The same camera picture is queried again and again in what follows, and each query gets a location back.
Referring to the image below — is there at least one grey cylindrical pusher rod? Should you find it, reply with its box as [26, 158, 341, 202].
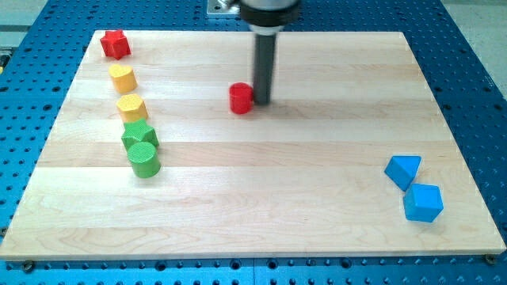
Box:
[253, 34, 276, 105]

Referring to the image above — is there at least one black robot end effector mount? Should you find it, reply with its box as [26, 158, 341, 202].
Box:
[239, 0, 301, 36]

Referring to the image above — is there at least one red cylinder block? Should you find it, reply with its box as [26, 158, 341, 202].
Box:
[229, 82, 253, 115]

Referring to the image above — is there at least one red star block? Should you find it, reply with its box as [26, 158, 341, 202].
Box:
[100, 29, 131, 60]

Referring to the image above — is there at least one green star block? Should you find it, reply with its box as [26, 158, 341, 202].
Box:
[121, 118, 159, 150]

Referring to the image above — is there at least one yellow heart block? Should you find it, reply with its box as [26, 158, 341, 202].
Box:
[109, 64, 138, 93]

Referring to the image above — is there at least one light wooden board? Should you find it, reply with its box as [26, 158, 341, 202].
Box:
[1, 30, 505, 260]

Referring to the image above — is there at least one yellow hexagon block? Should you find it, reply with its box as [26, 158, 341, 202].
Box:
[116, 93, 148, 123]

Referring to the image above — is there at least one green cylinder block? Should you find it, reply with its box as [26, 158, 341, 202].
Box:
[128, 142, 161, 178]

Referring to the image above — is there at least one blue triangle block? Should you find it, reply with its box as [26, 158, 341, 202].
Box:
[384, 155, 421, 192]

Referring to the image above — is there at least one blue cube block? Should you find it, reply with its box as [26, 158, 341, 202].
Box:
[403, 184, 444, 222]

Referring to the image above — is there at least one silver metal mounting bracket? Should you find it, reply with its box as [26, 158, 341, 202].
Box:
[206, 0, 239, 16]

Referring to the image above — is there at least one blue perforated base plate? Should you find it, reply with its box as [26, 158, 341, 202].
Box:
[1, 1, 506, 284]

